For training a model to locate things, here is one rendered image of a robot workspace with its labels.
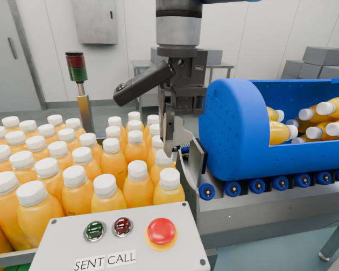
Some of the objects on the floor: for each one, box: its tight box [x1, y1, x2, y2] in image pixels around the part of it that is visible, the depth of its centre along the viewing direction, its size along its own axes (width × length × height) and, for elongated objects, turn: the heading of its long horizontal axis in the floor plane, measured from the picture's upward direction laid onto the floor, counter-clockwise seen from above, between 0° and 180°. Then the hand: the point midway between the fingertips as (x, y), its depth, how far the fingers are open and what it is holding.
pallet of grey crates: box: [280, 46, 339, 80], centre depth 357 cm, size 120×80×119 cm
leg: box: [319, 224, 339, 261], centre depth 115 cm, size 6×6×63 cm
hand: (163, 145), depth 42 cm, fingers open, 5 cm apart
